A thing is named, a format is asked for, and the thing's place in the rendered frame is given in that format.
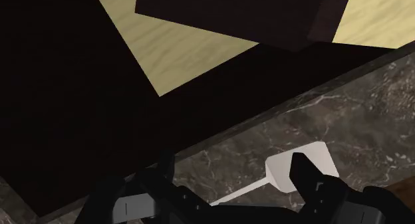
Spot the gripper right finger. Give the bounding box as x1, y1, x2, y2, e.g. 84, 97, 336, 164
289, 152, 415, 224

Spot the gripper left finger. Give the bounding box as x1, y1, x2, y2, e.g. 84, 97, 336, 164
76, 150, 212, 224

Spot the white spatula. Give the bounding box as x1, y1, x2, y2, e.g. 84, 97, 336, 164
209, 140, 340, 207

